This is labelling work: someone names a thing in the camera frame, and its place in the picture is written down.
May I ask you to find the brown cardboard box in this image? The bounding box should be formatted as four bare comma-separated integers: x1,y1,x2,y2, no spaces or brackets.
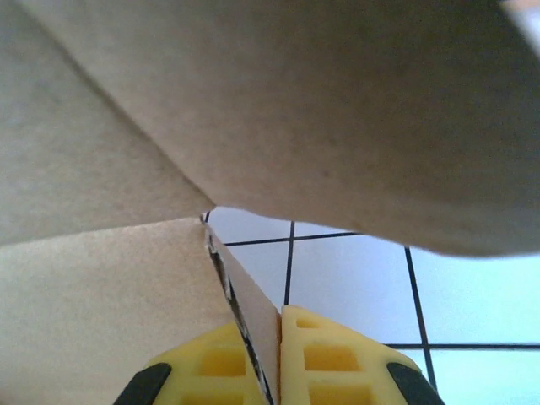
0,0,540,405

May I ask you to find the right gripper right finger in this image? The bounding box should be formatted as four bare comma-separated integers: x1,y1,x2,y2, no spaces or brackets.
278,305,446,405

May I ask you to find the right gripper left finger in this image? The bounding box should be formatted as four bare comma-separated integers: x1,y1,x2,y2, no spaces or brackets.
113,322,271,405

